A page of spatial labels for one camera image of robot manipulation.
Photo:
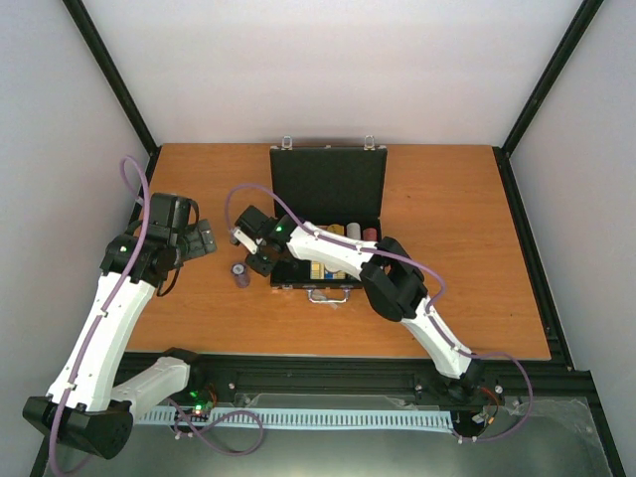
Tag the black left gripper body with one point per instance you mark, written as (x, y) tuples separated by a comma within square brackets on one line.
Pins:
[(197, 247)]

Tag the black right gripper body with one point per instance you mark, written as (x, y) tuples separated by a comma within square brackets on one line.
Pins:
[(266, 266)]

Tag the purple poker chip stack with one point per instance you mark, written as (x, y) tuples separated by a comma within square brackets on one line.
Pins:
[(240, 275)]

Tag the blue playing card deck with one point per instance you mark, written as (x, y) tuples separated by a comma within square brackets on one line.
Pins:
[(318, 271)]

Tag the orange blind button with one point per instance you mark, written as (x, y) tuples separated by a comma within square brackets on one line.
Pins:
[(336, 229)]

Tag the white poker chip stack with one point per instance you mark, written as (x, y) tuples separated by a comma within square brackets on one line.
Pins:
[(353, 231)]

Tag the black poker set case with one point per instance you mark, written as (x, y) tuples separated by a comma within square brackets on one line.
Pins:
[(327, 185)]

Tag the red poker chip stack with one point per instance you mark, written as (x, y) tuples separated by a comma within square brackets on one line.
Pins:
[(370, 234)]

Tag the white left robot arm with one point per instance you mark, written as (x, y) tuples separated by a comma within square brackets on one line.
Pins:
[(84, 408)]

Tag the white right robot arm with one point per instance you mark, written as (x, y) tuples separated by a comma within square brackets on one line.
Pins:
[(392, 281)]

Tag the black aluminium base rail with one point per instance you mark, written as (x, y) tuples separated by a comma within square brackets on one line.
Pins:
[(414, 380)]

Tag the light blue cable duct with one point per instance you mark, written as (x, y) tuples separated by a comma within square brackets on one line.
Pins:
[(325, 419)]

